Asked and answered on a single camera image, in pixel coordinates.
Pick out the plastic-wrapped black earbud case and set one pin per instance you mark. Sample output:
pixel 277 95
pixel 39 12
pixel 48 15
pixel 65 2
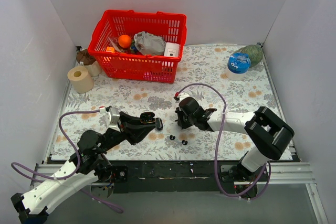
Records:
pixel 158 124

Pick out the beige paper roll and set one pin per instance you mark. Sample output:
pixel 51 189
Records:
pixel 80 79

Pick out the floral patterned table mat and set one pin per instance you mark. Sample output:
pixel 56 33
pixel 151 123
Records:
pixel 201 74

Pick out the orange fruit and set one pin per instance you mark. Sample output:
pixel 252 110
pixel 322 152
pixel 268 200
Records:
pixel 124 41

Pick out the clear snack packet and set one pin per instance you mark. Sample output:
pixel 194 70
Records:
pixel 113 42

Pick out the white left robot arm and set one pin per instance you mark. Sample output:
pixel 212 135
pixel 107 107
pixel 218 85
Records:
pixel 86 165

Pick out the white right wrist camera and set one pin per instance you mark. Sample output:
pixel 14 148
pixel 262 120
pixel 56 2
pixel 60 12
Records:
pixel 180 96

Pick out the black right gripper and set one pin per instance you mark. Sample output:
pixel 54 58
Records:
pixel 182 118

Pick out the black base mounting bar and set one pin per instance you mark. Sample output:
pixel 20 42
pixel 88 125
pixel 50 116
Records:
pixel 182 176

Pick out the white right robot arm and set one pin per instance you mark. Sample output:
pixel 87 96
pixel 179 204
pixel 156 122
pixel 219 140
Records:
pixel 268 132

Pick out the crumpled grey plastic bag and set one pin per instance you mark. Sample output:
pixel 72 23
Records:
pixel 149 44

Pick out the glossy black earbud charging case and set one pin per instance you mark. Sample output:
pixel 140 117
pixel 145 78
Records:
pixel 147 118

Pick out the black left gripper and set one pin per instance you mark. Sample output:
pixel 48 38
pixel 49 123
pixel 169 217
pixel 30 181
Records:
pixel 125 131

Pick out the green avocado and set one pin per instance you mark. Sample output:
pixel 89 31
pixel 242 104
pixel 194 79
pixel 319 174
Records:
pixel 254 52

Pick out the white small box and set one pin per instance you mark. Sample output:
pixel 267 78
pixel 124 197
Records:
pixel 171 50

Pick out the blue-lidded white container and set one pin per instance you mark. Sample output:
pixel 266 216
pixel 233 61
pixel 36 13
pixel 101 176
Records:
pixel 237 66

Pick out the red plastic shopping basket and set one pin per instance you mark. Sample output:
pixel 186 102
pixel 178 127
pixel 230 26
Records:
pixel 114 23

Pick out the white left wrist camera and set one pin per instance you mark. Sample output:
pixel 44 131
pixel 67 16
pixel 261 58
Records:
pixel 112 116

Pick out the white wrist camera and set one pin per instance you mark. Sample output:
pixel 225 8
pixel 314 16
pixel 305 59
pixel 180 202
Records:
pixel 180 96
pixel 112 116

